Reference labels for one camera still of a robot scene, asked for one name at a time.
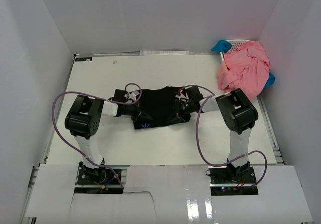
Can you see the black t shirt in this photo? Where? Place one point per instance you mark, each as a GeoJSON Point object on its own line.
{"type": "Point", "coordinates": [160, 104]}

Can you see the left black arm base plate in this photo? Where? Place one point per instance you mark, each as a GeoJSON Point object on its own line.
{"type": "Point", "coordinates": [98, 180]}

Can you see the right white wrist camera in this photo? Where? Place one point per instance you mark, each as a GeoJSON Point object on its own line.
{"type": "Point", "coordinates": [182, 96]}

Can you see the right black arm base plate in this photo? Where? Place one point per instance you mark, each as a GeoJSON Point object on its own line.
{"type": "Point", "coordinates": [223, 183]}

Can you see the pink t shirt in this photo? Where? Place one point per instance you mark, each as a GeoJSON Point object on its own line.
{"type": "Point", "coordinates": [247, 68]}

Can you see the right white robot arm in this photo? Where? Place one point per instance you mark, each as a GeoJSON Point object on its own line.
{"type": "Point", "coordinates": [238, 113]}

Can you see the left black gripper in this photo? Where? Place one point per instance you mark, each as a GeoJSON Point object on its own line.
{"type": "Point", "coordinates": [139, 113]}

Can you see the black label sticker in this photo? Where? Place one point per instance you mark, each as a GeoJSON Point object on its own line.
{"type": "Point", "coordinates": [83, 59]}

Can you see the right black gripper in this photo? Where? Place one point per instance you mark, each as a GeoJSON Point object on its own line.
{"type": "Point", "coordinates": [179, 116]}

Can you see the printed paper at back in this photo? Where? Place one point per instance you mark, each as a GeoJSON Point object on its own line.
{"type": "Point", "coordinates": [163, 52]}

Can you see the white perforated laundry basket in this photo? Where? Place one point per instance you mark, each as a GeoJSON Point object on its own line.
{"type": "Point", "coordinates": [235, 43]}

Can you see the blue t shirt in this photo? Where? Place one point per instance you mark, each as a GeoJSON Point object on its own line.
{"type": "Point", "coordinates": [224, 46]}

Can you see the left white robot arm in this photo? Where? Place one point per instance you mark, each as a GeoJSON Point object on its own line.
{"type": "Point", "coordinates": [85, 114]}

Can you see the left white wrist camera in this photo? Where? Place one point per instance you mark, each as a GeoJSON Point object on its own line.
{"type": "Point", "coordinates": [134, 96]}

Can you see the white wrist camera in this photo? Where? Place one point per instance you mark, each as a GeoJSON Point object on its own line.
{"type": "Point", "coordinates": [134, 96]}
{"type": "Point", "coordinates": [182, 96]}

